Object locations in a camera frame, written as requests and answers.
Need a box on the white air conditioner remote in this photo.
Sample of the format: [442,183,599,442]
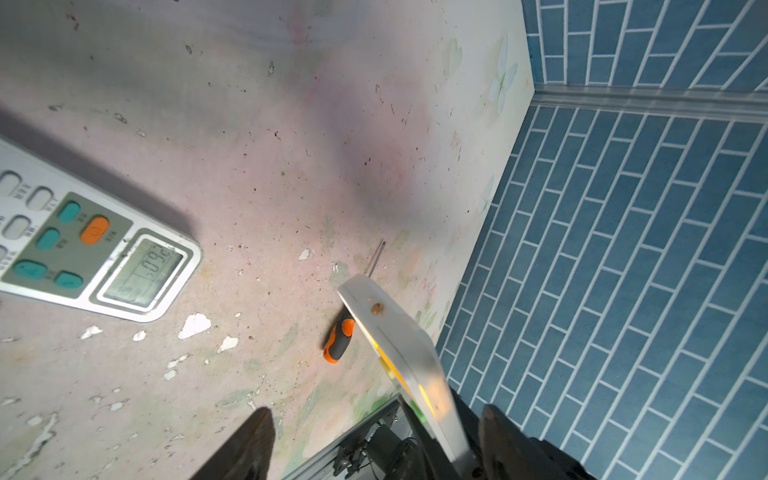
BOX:
[338,274,476,479]

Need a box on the grey buttoned remote control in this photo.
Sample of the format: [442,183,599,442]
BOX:
[1,139,202,323]

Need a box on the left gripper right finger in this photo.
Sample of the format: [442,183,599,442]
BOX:
[479,404,595,480]

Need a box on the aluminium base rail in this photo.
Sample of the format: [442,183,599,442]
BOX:
[284,397,423,479]

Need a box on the orange black screwdriver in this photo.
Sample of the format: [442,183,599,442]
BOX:
[323,239,386,364]

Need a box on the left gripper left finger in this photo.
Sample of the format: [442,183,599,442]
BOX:
[192,407,276,480]

